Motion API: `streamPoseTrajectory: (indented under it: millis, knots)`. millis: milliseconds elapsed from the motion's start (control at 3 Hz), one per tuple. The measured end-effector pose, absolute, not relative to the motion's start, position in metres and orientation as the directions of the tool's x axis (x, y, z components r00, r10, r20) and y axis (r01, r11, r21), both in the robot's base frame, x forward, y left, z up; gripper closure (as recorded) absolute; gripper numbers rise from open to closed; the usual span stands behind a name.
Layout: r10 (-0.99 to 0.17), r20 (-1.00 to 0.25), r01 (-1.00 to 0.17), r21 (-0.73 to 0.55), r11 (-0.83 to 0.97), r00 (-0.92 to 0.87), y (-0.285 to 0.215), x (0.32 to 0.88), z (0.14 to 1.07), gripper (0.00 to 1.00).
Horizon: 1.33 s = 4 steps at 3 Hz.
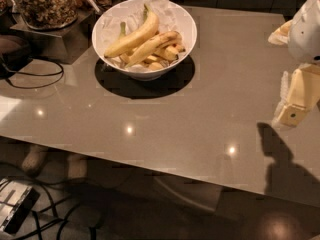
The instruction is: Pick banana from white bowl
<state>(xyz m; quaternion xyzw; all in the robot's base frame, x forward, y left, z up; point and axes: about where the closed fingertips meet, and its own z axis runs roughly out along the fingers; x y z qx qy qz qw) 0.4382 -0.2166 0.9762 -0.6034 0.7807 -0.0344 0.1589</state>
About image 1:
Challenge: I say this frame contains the silver black box on floor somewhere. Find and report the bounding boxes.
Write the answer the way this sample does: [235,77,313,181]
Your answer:
[0,178,40,234]

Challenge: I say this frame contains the small banana at right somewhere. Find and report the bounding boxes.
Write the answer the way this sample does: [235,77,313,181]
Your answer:
[154,44,185,61]

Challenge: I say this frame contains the white ceramic bowl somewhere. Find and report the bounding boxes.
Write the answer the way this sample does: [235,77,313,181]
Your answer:
[91,0,198,82]

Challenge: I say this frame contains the black floor cables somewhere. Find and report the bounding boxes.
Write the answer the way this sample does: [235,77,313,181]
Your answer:
[0,162,111,240]

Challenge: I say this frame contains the low banana in bowl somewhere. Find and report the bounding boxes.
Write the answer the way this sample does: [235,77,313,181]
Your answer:
[119,54,167,72]

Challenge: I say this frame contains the spotted yellow banana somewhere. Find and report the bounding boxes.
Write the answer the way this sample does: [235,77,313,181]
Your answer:
[125,31,182,68]

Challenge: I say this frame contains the left beige slipper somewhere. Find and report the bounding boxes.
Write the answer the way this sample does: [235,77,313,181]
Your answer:
[21,144,48,176]

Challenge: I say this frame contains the large top yellow banana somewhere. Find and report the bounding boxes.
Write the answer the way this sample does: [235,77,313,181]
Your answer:
[104,4,159,58]

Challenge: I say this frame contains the glass jar of nuts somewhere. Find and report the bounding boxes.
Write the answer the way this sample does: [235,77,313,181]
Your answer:
[13,0,78,30]

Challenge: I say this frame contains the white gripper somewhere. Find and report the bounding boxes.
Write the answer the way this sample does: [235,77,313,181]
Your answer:
[268,0,320,127]

